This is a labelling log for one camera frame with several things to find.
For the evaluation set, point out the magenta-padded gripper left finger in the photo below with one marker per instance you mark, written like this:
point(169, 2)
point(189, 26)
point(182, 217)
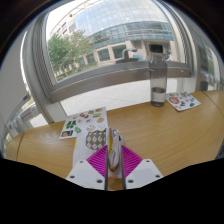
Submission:
point(87, 172)

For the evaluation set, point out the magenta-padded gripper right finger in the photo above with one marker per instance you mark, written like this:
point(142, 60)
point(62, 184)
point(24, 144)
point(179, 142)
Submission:
point(141, 172)

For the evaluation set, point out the large colourful sticker sheet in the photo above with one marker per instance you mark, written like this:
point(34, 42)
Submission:
point(85, 123)

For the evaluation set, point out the small colourful sticker sheet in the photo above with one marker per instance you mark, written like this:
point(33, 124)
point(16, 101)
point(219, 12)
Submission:
point(182, 101)

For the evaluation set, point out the clear plastic water bottle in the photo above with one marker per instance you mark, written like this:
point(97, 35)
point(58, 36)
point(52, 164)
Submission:
point(158, 83)

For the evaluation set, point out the green tree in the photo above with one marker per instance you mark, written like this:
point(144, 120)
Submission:
point(65, 53)

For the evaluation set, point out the glass-fronted building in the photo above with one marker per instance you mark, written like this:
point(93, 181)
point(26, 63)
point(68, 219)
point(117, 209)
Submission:
point(126, 23)

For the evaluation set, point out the grey window frame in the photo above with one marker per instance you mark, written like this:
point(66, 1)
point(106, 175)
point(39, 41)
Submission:
point(100, 80)

